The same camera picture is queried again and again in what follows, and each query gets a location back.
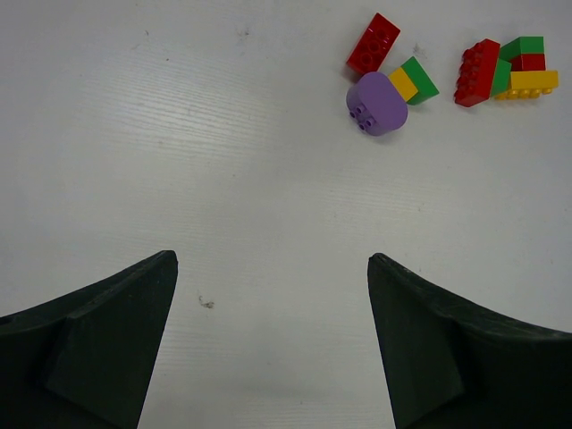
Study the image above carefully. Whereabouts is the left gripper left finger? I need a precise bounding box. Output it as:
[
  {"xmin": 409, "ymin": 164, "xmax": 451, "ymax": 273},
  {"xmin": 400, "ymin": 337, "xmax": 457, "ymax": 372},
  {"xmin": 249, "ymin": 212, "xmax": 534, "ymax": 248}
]
[{"xmin": 1, "ymin": 250, "xmax": 178, "ymax": 428}]

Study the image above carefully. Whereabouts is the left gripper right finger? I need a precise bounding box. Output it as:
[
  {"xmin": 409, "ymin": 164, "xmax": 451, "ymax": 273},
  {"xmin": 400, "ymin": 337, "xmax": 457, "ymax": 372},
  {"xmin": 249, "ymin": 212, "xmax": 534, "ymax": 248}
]
[{"xmin": 367, "ymin": 253, "xmax": 571, "ymax": 428}]

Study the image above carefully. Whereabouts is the purple oval lego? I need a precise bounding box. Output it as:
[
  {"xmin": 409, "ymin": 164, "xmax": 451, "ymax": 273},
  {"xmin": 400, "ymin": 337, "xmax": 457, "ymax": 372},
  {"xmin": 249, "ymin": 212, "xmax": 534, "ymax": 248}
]
[{"xmin": 346, "ymin": 71, "xmax": 408, "ymax": 137}]

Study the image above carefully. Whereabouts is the green lego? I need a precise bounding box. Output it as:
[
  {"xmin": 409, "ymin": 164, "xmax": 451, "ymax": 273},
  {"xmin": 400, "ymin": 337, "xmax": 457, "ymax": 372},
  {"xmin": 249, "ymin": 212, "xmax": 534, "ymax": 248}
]
[
  {"xmin": 499, "ymin": 36, "xmax": 544, "ymax": 62},
  {"xmin": 490, "ymin": 58, "xmax": 512, "ymax": 98},
  {"xmin": 401, "ymin": 56, "xmax": 440, "ymax": 105}
]

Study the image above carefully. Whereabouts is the small yellow lego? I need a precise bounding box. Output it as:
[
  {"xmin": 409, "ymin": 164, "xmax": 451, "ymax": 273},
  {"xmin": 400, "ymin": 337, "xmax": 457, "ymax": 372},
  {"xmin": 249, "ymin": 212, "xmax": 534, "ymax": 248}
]
[{"xmin": 388, "ymin": 67, "xmax": 418, "ymax": 103}]

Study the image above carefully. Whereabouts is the long yellow lego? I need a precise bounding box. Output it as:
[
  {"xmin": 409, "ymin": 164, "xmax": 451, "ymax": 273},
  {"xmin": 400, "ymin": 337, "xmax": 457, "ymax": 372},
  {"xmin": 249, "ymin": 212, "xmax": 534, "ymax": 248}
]
[{"xmin": 493, "ymin": 70, "xmax": 559, "ymax": 100}]

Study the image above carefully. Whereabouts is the green lego beside red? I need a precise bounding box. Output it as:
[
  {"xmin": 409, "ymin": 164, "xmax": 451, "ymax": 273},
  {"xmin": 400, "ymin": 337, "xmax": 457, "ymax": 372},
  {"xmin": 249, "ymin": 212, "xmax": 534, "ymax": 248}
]
[{"xmin": 490, "ymin": 58, "xmax": 512, "ymax": 98}]

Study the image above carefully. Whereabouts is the red studded lego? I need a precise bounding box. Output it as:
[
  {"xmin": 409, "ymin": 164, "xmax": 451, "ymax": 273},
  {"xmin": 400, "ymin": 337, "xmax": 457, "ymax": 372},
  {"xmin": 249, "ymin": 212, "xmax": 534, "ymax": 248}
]
[{"xmin": 454, "ymin": 38, "xmax": 501, "ymax": 107}]

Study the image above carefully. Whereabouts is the small red lego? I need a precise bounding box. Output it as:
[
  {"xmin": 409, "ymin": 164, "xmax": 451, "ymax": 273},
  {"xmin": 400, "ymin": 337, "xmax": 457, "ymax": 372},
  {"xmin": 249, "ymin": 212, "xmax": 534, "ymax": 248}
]
[{"xmin": 509, "ymin": 53, "xmax": 546, "ymax": 72}]

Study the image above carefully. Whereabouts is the green top lego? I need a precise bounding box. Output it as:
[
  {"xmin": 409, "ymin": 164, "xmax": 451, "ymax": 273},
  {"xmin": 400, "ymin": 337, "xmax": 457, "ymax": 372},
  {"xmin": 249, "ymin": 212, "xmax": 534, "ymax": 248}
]
[{"xmin": 499, "ymin": 36, "xmax": 544, "ymax": 62}]

